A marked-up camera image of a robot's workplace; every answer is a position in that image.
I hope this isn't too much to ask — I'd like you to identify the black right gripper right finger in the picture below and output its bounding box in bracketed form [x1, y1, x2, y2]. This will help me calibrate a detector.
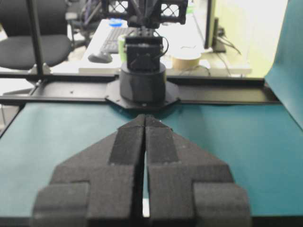
[145, 115, 251, 227]

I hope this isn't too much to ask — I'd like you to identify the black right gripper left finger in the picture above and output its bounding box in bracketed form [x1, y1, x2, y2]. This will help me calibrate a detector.
[31, 114, 145, 227]

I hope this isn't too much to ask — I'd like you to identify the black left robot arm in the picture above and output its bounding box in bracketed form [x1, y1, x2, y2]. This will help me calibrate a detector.
[30, 0, 188, 227]

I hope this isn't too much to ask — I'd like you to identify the teal table mat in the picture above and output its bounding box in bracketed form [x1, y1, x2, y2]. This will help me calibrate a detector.
[0, 0, 303, 227]

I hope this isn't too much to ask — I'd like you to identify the brown tape roll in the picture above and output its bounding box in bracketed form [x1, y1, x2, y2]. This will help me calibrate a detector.
[171, 49, 201, 70]

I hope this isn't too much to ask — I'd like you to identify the black computer mouse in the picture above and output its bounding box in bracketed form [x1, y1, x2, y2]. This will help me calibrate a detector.
[88, 52, 113, 63]

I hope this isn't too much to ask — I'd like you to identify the green tape roll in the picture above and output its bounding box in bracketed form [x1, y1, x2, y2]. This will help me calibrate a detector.
[117, 34, 127, 62]

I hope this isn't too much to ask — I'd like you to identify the black keyboard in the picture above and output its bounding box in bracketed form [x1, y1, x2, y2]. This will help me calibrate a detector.
[101, 27, 134, 54]

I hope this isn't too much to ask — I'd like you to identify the white desk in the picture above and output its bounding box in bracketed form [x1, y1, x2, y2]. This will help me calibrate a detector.
[79, 17, 252, 77]

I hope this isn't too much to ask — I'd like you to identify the black office chair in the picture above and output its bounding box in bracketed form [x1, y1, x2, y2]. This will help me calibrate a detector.
[0, 0, 72, 70]

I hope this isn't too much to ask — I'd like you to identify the blue tape roll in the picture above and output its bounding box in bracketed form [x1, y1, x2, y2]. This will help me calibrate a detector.
[109, 18, 124, 27]

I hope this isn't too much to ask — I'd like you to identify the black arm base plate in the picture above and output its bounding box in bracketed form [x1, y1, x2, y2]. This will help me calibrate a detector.
[105, 80, 182, 111]

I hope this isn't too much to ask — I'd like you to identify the black aluminium frame rail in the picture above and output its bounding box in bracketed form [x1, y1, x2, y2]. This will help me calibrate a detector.
[0, 75, 280, 111]

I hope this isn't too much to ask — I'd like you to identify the black vertical frame post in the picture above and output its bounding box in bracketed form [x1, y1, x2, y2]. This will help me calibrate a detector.
[26, 0, 44, 78]

